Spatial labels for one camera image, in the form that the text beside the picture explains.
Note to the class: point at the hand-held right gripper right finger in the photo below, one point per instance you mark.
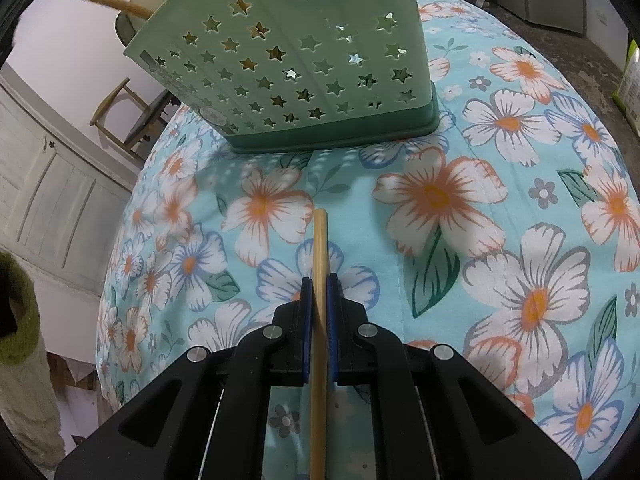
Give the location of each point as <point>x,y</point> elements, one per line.
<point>331,340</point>

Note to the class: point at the person's left forearm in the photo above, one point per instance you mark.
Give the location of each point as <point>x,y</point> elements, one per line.
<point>25,390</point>

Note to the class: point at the floral turquoise blanket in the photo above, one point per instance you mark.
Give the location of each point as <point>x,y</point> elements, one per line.
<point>450,260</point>

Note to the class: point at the wooden chopstick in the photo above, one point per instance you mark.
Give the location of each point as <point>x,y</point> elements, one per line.
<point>100,0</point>
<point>320,245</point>

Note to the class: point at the wooden chair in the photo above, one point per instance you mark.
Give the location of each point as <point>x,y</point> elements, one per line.
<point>142,115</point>

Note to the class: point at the white and green rice bag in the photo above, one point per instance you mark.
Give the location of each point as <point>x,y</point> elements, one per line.
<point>630,85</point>

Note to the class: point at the olive plastic spoon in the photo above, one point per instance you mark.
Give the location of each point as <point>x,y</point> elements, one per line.
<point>125,27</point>

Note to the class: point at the white panel door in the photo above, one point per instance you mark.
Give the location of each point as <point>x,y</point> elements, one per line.
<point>55,180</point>

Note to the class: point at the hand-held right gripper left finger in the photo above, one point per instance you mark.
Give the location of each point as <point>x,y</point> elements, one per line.
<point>307,340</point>

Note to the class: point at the green star-cutout utensil basket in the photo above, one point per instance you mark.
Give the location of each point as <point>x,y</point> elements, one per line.
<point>300,85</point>

